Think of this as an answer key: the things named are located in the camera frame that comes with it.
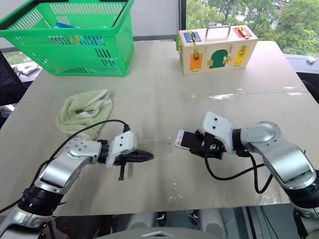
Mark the light green towel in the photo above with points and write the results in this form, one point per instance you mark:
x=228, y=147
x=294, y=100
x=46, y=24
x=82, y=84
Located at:
x=82, y=109

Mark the white smartphone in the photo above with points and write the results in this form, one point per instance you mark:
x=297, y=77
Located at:
x=180, y=139

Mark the green plastic shopping basket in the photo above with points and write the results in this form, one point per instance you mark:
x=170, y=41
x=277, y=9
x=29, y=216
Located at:
x=25, y=37

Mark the grey rounded shape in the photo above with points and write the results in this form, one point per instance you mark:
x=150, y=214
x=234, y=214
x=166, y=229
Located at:
x=142, y=222
x=213, y=222

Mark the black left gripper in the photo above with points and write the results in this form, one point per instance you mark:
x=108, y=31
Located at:
x=128, y=156

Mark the black mesh chair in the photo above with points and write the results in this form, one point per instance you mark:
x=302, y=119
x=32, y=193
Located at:
x=10, y=84

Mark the silver robot torso plate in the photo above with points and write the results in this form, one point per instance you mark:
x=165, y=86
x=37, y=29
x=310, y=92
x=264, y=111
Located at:
x=155, y=235

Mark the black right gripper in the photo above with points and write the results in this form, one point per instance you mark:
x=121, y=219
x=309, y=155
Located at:
x=211, y=148

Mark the white power strip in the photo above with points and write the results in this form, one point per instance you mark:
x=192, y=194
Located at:
x=27, y=69

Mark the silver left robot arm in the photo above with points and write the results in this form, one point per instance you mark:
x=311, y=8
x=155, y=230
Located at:
x=57, y=171

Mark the wooden lock box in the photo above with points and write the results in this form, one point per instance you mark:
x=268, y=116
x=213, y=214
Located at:
x=207, y=49

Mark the blue package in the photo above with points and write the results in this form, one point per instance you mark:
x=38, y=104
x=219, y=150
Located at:
x=62, y=25

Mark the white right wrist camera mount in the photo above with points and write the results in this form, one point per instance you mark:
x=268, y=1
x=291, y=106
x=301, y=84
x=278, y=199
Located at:
x=214, y=124

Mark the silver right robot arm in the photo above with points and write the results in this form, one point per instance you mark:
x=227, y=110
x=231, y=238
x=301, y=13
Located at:
x=281, y=159

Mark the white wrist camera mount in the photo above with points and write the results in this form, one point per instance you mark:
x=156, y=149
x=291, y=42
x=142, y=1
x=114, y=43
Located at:
x=122, y=145
x=214, y=124

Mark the black shoe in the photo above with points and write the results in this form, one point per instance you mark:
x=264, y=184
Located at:
x=162, y=219
x=192, y=214

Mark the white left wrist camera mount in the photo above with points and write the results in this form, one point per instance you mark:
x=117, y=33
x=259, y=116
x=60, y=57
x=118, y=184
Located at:
x=122, y=145

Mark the clear plastic phone case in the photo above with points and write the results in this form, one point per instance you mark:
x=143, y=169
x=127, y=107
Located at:
x=167, y=145

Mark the small grey metal latch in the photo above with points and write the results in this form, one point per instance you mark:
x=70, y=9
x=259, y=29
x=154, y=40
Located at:
x=311, y=60

